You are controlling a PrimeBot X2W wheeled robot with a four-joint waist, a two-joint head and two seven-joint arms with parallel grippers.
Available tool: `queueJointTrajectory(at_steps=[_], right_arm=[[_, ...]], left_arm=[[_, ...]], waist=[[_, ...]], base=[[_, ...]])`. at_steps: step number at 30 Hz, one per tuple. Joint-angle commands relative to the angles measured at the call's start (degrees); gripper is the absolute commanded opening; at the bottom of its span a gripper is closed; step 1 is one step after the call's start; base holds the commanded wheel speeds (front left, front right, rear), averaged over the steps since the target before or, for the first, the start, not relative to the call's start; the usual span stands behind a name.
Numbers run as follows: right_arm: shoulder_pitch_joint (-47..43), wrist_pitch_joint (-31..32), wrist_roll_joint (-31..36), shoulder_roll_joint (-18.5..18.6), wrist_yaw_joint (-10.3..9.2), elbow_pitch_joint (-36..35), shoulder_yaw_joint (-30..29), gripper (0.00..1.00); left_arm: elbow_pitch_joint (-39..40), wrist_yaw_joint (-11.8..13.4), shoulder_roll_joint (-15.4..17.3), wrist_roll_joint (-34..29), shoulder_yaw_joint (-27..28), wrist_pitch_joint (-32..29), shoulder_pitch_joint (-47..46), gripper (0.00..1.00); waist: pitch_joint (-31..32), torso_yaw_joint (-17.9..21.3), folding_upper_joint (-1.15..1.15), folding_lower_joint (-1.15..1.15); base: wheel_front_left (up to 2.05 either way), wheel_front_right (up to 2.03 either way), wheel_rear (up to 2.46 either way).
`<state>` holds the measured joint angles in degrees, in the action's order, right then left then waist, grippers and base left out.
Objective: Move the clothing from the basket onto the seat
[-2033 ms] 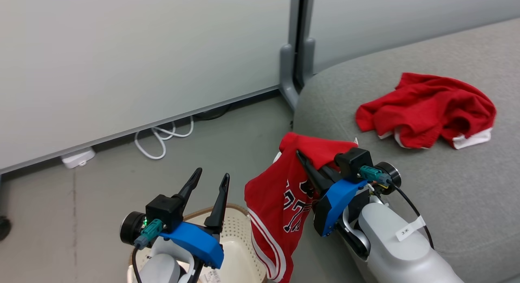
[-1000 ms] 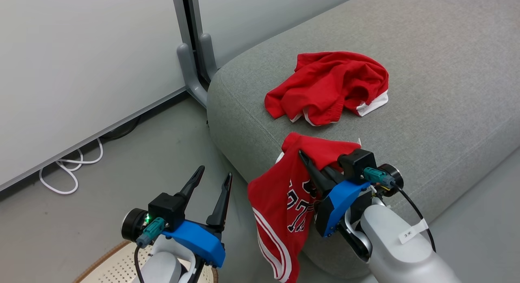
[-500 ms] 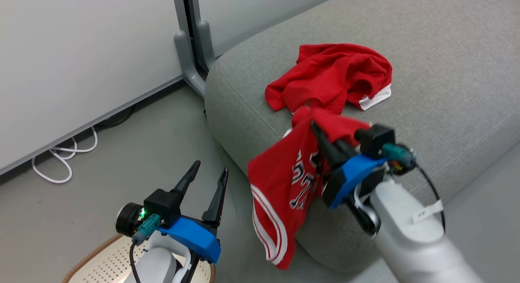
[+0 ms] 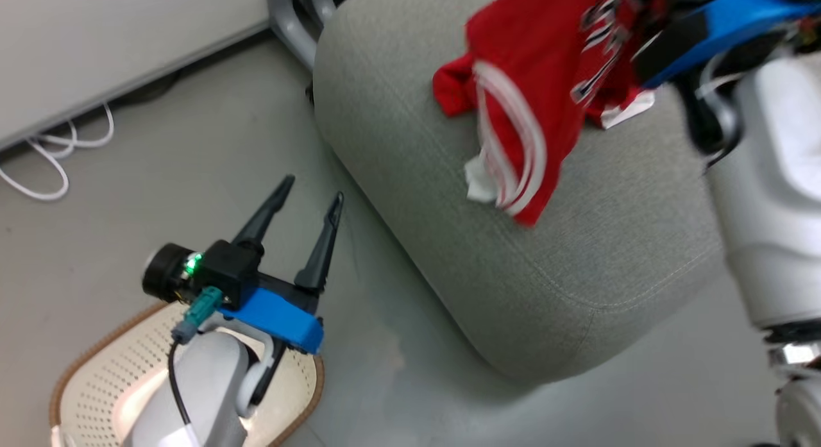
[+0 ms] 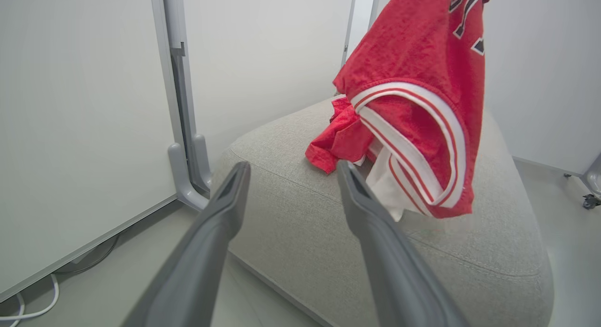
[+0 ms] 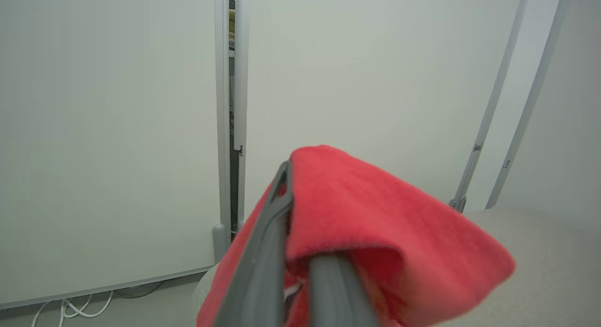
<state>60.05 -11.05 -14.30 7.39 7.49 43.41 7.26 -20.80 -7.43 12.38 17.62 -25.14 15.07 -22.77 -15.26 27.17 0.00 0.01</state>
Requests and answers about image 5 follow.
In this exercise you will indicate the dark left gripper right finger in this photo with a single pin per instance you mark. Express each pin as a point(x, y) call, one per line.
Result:
point(389, 270)

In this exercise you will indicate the plain red mesh garment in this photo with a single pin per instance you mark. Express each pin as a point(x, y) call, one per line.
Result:
point(342, 134)

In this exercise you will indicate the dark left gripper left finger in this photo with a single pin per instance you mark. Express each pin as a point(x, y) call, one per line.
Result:
point(206, 252)

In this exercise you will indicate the grey curved partition foot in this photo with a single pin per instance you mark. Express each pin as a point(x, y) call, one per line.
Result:
point(203, 163)
point(183, 177)

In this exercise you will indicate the wide white partition panel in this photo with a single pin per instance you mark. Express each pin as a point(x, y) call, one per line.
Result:
point(84, 106)

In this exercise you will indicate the white partition panel behind sofa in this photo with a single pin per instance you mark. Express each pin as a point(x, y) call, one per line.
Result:
point(267, 50)

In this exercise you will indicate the red jersey with white trim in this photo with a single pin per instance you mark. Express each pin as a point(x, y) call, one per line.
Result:
point(413, 50)

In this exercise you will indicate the grey fabric sofa seat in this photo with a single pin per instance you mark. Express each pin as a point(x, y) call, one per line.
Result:
point(291, 200)

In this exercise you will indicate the grey caster leg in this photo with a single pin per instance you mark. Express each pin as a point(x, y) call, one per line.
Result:
point(592, 179)

